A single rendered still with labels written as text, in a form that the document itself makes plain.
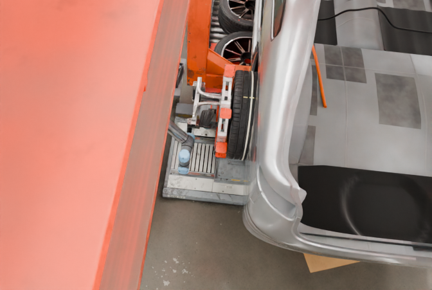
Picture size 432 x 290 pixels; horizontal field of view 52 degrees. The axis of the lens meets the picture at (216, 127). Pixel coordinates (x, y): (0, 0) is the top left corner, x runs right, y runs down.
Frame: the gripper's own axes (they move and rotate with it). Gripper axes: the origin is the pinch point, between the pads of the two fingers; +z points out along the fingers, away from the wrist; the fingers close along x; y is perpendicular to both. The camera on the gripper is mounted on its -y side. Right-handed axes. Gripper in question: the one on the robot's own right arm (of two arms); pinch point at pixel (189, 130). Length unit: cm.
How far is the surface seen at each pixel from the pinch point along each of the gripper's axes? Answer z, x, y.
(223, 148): -15.0, -25.5, 5.5
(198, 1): 65, 3, 63
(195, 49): 65, 4, 15
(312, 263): -62, -108, -82
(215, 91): 81, -15, -56
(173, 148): 27, 17, -75
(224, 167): 5, -30, -60
